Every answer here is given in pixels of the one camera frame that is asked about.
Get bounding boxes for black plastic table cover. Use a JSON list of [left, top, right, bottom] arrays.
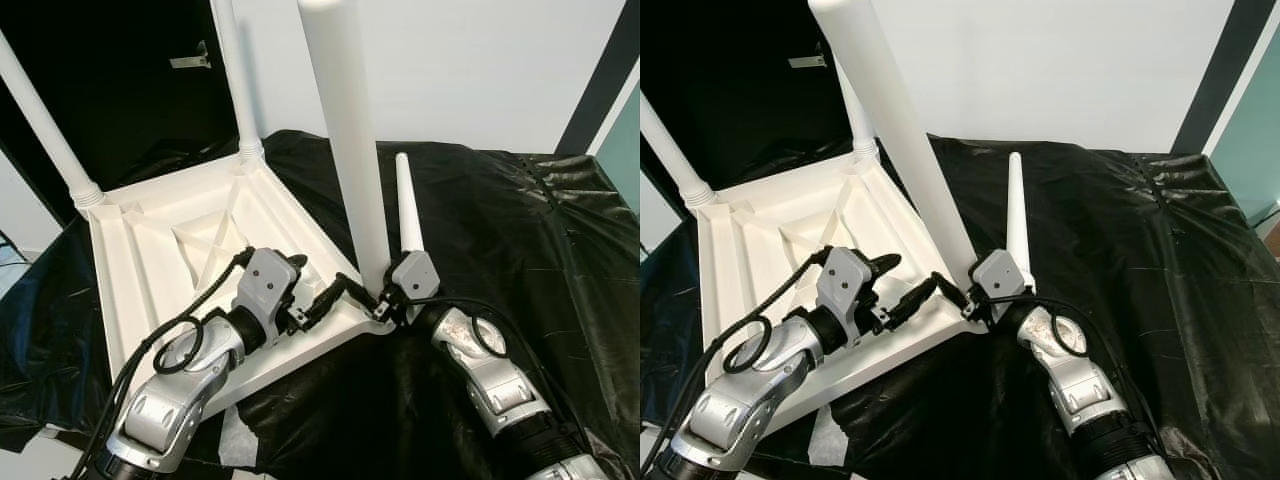
[[640, 130, 1280, 480], [0, 128, 641, 480]]

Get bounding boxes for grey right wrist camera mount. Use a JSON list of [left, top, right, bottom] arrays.
[[390, 252, 438, 301], [972, 250, 1023, 301]]

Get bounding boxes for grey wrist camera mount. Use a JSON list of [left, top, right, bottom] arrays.
[[972, 250, 1023, 301], [237, 248, 298, 321], [390, 252, 438, 301], [818, 246, 876, 321]]

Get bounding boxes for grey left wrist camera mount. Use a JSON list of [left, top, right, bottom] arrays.
[[237, 248, 298, 321], [818, 246, 876, 321]]

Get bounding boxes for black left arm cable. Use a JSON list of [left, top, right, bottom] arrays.
[[75, 248, 256, 480], [640, 248, 836, 480]]

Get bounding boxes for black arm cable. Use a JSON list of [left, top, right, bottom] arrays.
[[75, 248, 256, 480], [1000, 295, 1176, 471], [400, 295, 601, 471], [640, 248, 836, 480]]

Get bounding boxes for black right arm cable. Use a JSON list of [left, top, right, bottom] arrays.
[[400, 295, 601, 471], [1000, 295, 1176, 471]]

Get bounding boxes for black door frame post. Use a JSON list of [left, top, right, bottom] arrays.
[[555, 0, 641, 158], [1170, 0, 1271, 156]]

